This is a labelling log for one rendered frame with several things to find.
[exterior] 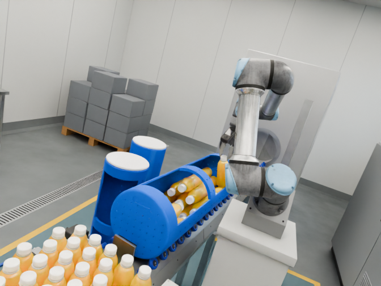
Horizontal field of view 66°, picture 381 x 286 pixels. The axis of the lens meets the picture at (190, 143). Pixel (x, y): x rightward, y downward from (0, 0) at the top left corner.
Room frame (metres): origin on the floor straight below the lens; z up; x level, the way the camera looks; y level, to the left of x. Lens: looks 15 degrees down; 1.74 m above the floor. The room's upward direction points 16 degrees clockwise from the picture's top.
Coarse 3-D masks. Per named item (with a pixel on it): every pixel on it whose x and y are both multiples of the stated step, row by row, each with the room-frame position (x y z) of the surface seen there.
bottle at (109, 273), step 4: (96, 268) 0.76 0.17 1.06; (96, 272) 0.74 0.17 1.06; (100, 272) 0.74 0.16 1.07; (104, 272) 0.74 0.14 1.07; (108, 272) 0.75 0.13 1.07; (112, 272) 0.76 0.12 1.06; (92, 276) 0.74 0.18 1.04; (108, 276) 0.74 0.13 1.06; (112, 276) 0.75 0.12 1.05; (92, 280) 0.73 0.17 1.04; (108, 280) 0.74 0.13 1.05; (112, 280) 0.75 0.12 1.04; (108, 284) 0.73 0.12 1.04; (112, 284) 0.76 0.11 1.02
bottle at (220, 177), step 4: (220, 160) 1.63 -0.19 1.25; (220, 164) 1.62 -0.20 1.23; (224, 164) 1.61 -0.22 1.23; (220, 168) 1.61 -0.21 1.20; (224, 168) 1.61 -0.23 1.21; (220, 172) 1.62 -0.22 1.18; (224, 172) 1.61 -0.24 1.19; (220, 176) 1.62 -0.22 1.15; (224, 176) 1.62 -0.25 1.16; (220, 180) 1.63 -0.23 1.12; (224, 180) 1.63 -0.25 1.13; (220, 184) 1.63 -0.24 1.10; (224, 184) 1.63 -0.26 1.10
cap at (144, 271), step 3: (141, 267) 0.77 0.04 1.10; (144, 267) 0.78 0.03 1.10; (147, 267) 0.78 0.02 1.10; (141, 270) 0.76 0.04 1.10; (144, 270) 0.77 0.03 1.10; (147, 270) 0.77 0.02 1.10; (150, 270) 0.77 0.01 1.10; (138, 273) 0.76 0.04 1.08; (141, 273) 0.75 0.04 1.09; (144, 273) 0.75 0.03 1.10; (147, 273) 0.76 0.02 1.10; (150, 273) 0.77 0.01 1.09; (141, 276) 0.75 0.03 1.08; (144, 276) 0.75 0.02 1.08; (147, 276) 0.76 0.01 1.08
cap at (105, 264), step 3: (105, 258) 0.77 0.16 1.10; (108, 258) 0.77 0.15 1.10; (102, 261) 0.75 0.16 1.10; (105, 261) 0.76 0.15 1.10; (108, 261) 0.76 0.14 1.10; (111, 261) 0.76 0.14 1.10; (99, 264) 0.75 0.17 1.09; (102, 264) 0.74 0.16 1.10; (105, 264) 0.74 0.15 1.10; (108, 264) 0.75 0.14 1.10; (111, 264) 0.75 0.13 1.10; (99, 267) 0.74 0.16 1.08; (102, 267) 0.74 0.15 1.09; (105, 267) 0.74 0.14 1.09; (108, 267) 0.74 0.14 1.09; (105, 270) 0.74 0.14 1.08
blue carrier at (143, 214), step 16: (208, 160) 1.83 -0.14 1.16; (160, 176) 1.24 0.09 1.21; (176, 176) 1.55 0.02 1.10; (208, 176) 1.39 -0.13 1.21; (128, 192) 1.03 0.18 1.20; (144, 192) 1.00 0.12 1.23; (160, 192) 1.04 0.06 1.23; (208, 192) 1.33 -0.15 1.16; (224, 192) 1.50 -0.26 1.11; (112, 208) 1.05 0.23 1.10; (128, 208) 1.02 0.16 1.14; (144, 208) 1.00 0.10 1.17; (160, 208) 0.97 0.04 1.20; (208, 208) 1.30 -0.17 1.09; (112, 224) 1.04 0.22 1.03; (128, 224) 1.01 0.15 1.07; (144, 224) 0.99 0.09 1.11; (160, 224) 0.96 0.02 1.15; (176, 224) 1.00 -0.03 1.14; (192, 224) 1.15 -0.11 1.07; (144, 240) 0.98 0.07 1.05; (160, 240) 0.96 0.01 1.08; (176, 240) 1.05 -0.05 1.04; (144, 256) 0.97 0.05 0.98
